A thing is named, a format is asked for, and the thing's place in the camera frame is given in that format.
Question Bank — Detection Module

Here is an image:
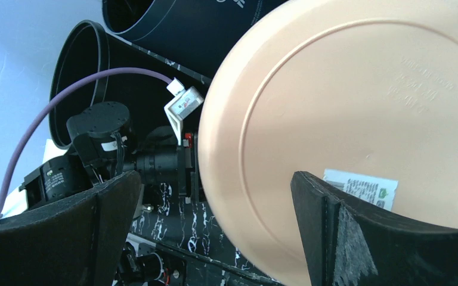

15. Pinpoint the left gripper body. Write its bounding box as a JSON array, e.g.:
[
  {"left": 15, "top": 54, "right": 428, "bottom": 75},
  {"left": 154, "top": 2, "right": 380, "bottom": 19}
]
[{"left": 134, "top": 126, "right": 197, "bottom": 198}]

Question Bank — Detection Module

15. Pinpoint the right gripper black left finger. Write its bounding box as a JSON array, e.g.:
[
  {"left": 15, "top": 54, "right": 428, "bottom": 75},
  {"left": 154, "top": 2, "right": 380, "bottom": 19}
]
[{"left": 0, "top": 171, "right": 141, "bottom": 285}]

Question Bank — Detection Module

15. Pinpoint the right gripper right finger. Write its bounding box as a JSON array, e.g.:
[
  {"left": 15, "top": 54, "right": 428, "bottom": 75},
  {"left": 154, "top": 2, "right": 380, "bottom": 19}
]
[{"left": 290, "top": 171, "right": 458, "bottom": 285}]

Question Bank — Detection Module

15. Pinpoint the dark navy bucket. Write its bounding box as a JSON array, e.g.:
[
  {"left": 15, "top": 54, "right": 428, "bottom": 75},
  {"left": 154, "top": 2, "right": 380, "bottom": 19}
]
[{"left": 102, "top": 0, "right": 283, "bottom": 77}]

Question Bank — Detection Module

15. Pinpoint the black bucket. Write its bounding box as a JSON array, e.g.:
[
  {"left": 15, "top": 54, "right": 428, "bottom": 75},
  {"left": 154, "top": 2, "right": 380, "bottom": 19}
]
[{"left": 49, "top": 20, "right": 214, "bottom": 151}]

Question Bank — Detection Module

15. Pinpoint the orange bucket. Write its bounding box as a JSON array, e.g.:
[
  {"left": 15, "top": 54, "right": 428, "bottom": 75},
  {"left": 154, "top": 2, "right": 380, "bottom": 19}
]
[{"left": 198, "top": 1, "right": 458, "bottom": 285}]

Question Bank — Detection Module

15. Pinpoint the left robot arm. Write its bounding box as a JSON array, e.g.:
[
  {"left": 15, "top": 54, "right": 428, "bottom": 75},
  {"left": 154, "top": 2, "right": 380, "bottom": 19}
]
[{"left": 19, "top": 101, "right": 202, "bottom": 210}]

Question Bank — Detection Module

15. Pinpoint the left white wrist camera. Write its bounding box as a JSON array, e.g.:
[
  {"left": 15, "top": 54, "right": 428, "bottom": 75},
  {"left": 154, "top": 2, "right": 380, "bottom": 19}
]
[{"left": 164, "top": 77, "right": 204, "bottom": 146}]

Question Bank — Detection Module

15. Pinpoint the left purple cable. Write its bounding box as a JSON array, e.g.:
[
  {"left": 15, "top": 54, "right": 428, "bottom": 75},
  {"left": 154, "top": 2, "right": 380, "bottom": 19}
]
[{"left": 0, "top": 67, "right": 174, "bottom": 226}]

